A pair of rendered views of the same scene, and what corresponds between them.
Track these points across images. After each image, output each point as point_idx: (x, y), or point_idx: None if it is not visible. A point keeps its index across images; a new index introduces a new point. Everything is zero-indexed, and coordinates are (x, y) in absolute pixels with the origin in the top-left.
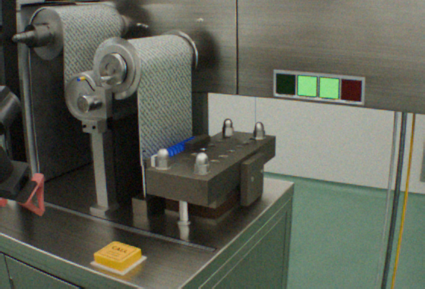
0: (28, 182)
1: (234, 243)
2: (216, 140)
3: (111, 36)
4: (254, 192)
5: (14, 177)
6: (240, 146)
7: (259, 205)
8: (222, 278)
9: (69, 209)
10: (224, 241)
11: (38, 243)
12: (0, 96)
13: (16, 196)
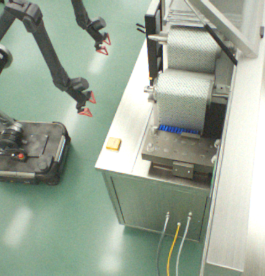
0: (82, 108)
1: (141, 177)
2: (202, 142)
3: (206, 56)
4: (180, 174)
5: (79, 105)
6: (195, 155)
7: (179, 180)
8: (134, 181)
9: (150, 111)
10: (138, 173)
11: (118, 116)
12: (76, 83)
13: (77, 109)
